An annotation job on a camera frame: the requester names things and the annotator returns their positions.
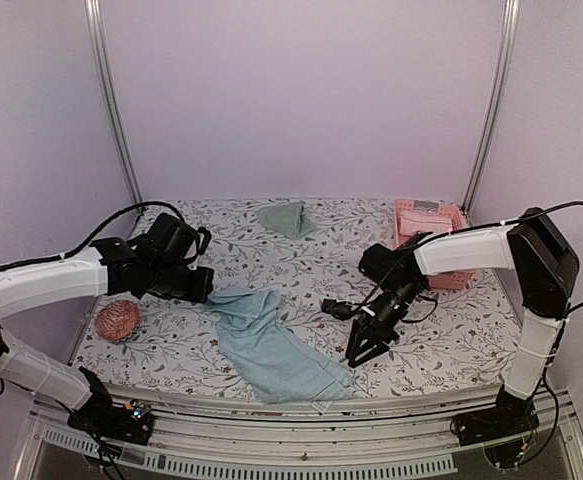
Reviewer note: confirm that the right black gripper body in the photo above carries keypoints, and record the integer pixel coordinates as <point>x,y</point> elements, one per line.
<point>406,295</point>

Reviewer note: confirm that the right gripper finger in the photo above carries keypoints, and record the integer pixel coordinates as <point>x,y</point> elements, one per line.
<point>358,345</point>
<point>378,348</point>

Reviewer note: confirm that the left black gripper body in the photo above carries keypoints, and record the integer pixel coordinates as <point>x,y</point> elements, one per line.
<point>167,282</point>

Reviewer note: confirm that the light blue towel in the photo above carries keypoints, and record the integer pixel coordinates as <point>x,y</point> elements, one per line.
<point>279,366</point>

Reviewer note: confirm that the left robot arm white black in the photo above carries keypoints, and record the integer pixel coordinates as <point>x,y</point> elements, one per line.
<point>91,271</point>

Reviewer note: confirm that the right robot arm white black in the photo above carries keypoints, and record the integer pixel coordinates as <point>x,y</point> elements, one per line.
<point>531,246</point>

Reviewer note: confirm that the pink rolled towel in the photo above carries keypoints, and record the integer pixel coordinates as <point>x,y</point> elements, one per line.
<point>410,223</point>

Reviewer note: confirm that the pink plastic basket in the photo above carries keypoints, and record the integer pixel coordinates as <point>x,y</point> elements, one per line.
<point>456,280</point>

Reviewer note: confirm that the green towel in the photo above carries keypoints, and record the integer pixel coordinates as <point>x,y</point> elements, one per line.
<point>287,219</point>

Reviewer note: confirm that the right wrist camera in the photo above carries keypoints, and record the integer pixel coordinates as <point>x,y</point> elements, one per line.
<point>339,310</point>

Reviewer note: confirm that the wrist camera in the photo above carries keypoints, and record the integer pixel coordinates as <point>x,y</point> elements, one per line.
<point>339,310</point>
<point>202,241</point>

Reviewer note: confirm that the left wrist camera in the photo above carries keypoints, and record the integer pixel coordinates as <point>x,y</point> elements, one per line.
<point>202,241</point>

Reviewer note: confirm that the front aluminium rail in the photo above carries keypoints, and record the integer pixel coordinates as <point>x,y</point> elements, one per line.
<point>379,438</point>

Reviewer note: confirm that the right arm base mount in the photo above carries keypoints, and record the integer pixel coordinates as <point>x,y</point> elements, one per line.
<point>509,416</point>

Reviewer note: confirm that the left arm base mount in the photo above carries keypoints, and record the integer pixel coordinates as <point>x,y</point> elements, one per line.
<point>131,423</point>

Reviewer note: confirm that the left aluminium frame post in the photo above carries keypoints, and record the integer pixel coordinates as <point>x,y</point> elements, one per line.
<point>95,26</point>

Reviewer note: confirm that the aluminium frame post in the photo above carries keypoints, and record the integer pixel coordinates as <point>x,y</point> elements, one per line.
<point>95,26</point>
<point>504,56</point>

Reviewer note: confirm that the right aluminium frame post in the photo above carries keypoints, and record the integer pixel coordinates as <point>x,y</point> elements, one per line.
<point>504,56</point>

